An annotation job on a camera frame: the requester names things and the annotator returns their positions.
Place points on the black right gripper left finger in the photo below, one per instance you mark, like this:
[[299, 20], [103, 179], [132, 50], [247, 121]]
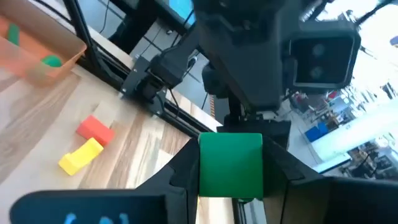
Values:
[[183, 186]]

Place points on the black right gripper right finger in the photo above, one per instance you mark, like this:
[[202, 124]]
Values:
[[311, 199]]

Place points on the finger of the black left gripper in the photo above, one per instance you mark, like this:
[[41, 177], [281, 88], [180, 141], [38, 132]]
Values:
[[273, 127]]

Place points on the green cube block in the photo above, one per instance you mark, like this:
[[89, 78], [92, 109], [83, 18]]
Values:
[[230, 165]]

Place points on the red rectangular block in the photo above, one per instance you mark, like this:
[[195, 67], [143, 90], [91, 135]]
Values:
[[94, 130]]

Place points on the yellow arch block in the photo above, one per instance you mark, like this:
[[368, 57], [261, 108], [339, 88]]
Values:
[[77, 158]]

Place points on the green cylinder block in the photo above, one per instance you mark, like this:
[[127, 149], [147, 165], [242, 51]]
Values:
[[52, 61]]

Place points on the green rectangular block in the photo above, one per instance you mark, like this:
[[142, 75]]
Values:
[[13, 34]]

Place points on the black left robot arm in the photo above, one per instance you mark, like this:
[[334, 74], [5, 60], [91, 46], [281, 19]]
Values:
[[174, 59]]

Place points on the blue box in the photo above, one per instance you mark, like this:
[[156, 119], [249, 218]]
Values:
[[315, 133]]

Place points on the black hazard-striped floor mat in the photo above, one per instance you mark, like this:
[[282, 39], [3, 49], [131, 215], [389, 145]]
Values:
[[212, 105]]

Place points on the monitor with blue screen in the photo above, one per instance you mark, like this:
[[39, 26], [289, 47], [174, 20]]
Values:
[[183, 9]]

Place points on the orange plastic bin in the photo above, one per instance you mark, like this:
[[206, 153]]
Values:
[[62, 40]]

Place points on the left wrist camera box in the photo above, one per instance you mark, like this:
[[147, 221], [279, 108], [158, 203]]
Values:
[[323, 59]]

